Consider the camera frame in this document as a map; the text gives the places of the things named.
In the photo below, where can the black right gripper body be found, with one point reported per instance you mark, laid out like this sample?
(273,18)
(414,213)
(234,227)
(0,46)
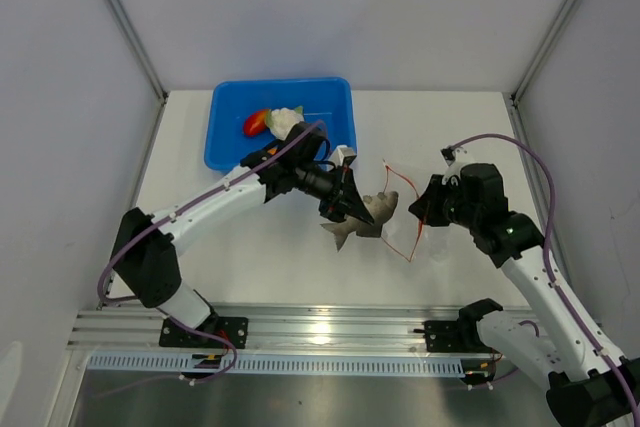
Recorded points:
(445,205)

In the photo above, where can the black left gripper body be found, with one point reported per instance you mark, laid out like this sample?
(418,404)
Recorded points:
(323,186)

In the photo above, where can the grey toy fish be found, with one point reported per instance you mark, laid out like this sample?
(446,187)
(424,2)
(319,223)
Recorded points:
(381,208)

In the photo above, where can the clear orange-zip plastic bag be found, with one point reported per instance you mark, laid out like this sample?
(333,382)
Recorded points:
(404,234)

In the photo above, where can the white cauliflower with leaves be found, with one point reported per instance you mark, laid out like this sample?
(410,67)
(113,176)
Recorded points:
(281,121)

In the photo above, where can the red orange mango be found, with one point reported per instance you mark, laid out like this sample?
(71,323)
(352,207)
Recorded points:
(256,123)

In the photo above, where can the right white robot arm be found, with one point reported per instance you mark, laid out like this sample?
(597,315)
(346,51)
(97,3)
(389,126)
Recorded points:
(587,379)

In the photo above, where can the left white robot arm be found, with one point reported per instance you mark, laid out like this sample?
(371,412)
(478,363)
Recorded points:
(148,246)

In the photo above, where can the blue plastic bin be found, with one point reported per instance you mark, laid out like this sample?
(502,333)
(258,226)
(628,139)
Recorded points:
(247,115)

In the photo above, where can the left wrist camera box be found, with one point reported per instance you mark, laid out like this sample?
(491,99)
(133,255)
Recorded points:
(343,156)

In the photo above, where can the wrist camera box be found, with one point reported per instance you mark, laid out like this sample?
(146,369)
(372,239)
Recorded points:
(343,156)
(456,155)

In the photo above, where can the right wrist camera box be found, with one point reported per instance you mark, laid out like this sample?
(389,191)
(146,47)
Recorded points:
(456,155)

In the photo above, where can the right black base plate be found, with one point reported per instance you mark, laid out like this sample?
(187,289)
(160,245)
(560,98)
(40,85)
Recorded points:
(444,336)

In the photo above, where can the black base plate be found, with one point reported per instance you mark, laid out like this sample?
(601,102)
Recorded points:
(444,336)
(233,329)

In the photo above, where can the white slotted cable duct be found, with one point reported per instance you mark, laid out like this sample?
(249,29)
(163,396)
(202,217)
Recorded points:
(279,364)

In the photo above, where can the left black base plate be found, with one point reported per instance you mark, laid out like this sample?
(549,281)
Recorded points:
(233,329)

